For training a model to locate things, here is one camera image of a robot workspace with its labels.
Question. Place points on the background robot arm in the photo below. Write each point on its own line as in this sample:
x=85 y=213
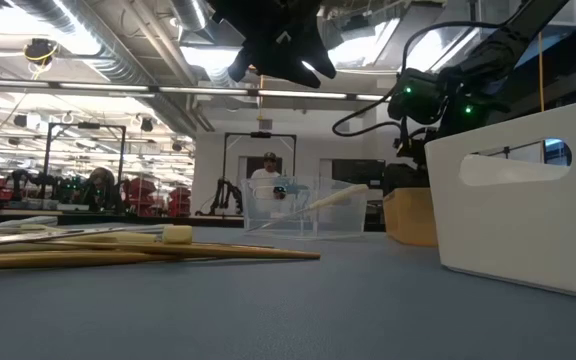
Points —
x=43 y=180
x=223 y=195

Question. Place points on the orange plastic bin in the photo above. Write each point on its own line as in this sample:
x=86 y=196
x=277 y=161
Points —
x=410 y=220

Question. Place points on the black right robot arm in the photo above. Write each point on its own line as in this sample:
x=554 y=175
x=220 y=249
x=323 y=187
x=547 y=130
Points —
x=498 y=50

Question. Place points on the clear plastic bin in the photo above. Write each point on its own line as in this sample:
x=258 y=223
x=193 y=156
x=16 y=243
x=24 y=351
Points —
x=338 y=220

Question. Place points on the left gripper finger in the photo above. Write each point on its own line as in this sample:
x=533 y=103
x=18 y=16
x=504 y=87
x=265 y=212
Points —
x=295 y=74
x=322 y=60

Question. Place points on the black cases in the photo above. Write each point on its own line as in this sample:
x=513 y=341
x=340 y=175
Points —
x=400 y=177

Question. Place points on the person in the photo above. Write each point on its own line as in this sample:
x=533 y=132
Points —
x=102 y=182
x=268 y=172

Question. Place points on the black gantry frame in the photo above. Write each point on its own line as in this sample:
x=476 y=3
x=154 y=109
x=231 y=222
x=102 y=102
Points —
x=122 y=150
x=260 y=134

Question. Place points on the red storage bins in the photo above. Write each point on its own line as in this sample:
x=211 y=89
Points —
x=140 y=192

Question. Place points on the ceiling light bar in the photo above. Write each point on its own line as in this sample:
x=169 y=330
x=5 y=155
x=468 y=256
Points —
x=203 y=90

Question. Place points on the black screen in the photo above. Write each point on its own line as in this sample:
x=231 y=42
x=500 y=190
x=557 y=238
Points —
x=358 y=172

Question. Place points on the silver ceiling duct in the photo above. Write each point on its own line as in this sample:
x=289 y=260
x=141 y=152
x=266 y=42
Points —
x=103 y=45

